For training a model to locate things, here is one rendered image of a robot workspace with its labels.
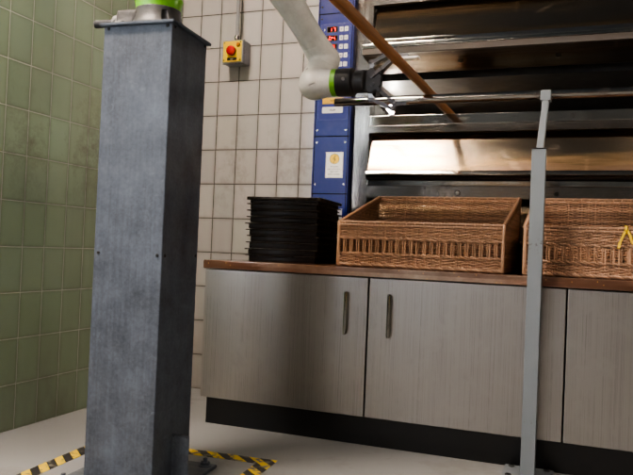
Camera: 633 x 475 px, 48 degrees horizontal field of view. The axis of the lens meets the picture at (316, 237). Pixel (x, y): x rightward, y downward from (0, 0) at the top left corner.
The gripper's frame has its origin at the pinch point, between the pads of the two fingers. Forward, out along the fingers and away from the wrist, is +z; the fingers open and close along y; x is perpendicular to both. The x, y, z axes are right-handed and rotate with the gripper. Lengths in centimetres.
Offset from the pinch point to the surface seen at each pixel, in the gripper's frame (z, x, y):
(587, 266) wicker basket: 54, -3, 57
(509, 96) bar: 27.9, -14.5, 3.6
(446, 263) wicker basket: 12, -2, 59
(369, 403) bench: -10, 3, 105
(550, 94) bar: 40.8, -13.7, 3.6
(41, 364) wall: -120, 27, 99
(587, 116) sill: 52, -52, 3
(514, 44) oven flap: 26.7, -36.9, -19.9
